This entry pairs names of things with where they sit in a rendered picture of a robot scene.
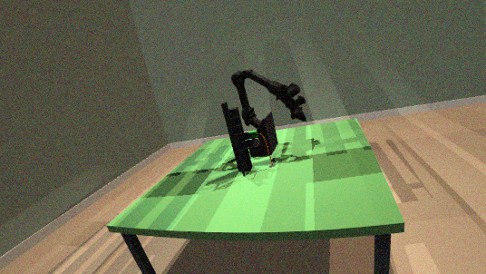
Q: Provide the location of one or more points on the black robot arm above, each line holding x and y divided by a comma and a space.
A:
248, 113

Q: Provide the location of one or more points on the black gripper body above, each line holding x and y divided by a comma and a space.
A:
294, 111

